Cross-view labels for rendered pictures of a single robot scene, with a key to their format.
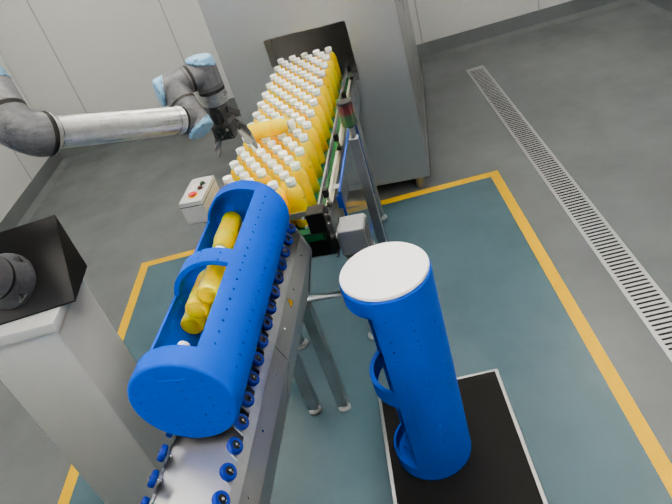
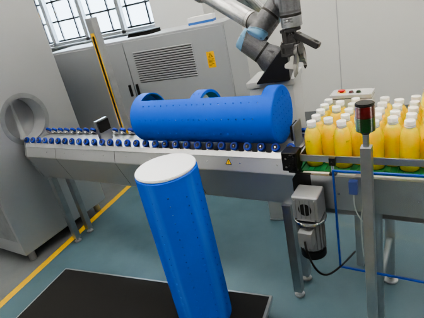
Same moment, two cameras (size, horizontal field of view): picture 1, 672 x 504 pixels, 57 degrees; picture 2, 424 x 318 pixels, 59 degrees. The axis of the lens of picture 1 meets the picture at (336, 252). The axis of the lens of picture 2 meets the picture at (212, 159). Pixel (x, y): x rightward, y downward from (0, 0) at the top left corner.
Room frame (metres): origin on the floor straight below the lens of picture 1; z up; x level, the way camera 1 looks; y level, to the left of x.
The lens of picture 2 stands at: (2.20, -1.49, 1.68)
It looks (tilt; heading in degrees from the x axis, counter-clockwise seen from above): 23 degrees down; 109
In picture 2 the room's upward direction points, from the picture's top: 12 degrees counter-clockwise
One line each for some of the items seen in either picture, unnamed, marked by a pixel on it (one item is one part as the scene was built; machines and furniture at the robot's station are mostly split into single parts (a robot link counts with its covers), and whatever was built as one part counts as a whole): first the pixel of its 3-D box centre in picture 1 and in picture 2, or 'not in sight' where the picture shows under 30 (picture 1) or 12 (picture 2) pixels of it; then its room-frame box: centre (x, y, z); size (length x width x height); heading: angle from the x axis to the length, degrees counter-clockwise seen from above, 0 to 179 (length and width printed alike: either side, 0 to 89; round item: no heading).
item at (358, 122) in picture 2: (348, 118); (365, 123); (2.32, -0.21, 1.18); 0.06 x 0.06 x 0.05
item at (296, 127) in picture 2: not in sight; (296, 134); (2.04, 0.24, 0.99); 0.10 x 0.02 x 0.12; 74
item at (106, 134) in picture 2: not in sight; (104, 130); (0.76, 0.59, 1.00); 0.10 x 0.04 x 0.15; 74
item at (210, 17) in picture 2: not in sight; (201, 19); (1.14, 2.08, 1.48); 0.24 x 0.12 x 0.08; 1
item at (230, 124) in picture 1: (223, 120); (292, 41); (2.07, 0.23, 1.42); 0.09 x 0.08 x 0.12; 165
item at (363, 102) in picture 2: (348, 119); (365, 124); (2.32, -0.21, 1.18); 0.06 x 0.06 x 0.16
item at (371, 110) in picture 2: (345, 108); (365, 110); (2.32, -0.21, 1.23); 0.06 x 0.06 x 0.04
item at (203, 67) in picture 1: (204, 73); (288, 0); (2.08, 0.23, 1.59); 0.10 x 0.09 x 0.12; 113
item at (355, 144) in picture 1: (383, 244); (371, 269); (2.32, -0.21, 0.55); 0.04 x 0.04 x 1.10; 74
